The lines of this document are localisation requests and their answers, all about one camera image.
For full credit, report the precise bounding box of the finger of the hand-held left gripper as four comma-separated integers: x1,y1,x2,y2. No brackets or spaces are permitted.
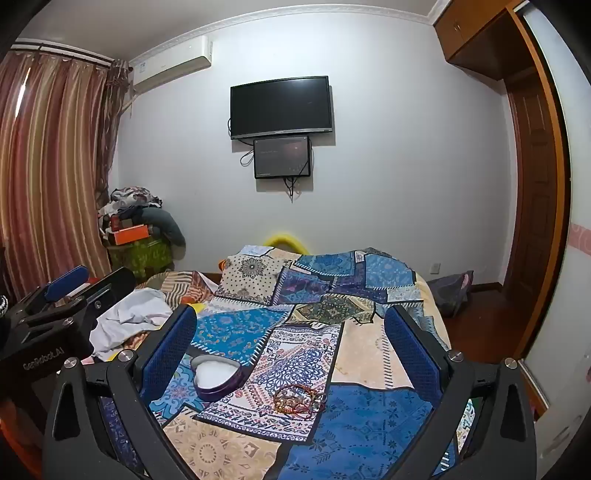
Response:
16,266,90,319
25,268,137,330

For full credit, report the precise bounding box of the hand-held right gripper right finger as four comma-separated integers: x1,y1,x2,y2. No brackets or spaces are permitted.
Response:
383,305,539,480

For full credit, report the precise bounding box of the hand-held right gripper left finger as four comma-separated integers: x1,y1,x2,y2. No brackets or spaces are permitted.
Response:
42,305,199,480

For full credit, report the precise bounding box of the purple heart-shaped jewelry box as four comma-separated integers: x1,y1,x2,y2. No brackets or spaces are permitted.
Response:
190,354,243,401

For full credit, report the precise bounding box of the pile of bracelets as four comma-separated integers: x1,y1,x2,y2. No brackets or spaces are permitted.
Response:
272,384,328,413

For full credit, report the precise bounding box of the white crumpled cloth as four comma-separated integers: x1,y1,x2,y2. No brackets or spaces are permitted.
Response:
90,288,174,361

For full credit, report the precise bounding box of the orange box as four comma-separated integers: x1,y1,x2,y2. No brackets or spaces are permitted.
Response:
113,224,151,246

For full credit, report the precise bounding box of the orange striped sheet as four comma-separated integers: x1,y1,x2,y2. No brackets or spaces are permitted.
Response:
139,270,218,305

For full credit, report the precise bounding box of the grey bag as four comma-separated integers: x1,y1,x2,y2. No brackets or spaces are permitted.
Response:
427,271,474,317

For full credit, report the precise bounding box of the patchwork bedspread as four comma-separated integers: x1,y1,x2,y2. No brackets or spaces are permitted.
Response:
99,244,476,480

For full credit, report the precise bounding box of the pile of clothes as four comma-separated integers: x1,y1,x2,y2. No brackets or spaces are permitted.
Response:
97,187,164,232

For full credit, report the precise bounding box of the striped brown curtain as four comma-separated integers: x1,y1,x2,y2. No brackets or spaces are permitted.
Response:
0,46,132,301

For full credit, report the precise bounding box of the wooden door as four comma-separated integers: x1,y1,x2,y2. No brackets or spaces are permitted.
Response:
501,69,566,356

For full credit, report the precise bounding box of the white air conditioner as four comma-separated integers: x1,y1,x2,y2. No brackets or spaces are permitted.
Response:
129,36,215,92

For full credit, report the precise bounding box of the white sliding wardrobe door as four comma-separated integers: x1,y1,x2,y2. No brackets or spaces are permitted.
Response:
522,9,591,462

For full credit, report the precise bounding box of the wooden overhead cabinet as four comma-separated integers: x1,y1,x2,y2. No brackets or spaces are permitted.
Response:
434,0,529,79

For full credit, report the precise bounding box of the yellow ring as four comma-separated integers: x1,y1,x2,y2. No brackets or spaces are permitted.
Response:
263,233,308,254

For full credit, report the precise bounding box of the small black wall monitor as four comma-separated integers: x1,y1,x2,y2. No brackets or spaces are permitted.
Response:
253,135,314,180

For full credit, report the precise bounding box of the white curtain rail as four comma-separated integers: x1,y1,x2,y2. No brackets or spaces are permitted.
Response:
9,41,116,66

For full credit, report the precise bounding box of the black wall television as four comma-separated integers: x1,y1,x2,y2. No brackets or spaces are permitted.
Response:
230,76,334,140

